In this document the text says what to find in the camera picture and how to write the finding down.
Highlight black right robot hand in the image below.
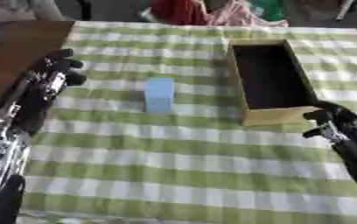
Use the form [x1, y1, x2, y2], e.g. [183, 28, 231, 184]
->
[301, 100, 357, 186]

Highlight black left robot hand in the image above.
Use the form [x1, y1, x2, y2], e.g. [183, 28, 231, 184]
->
[1, 48, 88, 136]

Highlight tan cardboard box black inside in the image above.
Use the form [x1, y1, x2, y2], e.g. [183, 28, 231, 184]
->
[224, 38, 323, 128]

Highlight light blue rectangular block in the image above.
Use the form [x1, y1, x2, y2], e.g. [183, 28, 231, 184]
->
[143, 76, 178, 114]

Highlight green bag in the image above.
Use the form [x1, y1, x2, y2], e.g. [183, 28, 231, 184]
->
[247, 0, 289, 22]

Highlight red and pink bag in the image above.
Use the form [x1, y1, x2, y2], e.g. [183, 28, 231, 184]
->
[140, 0, 291, 28]

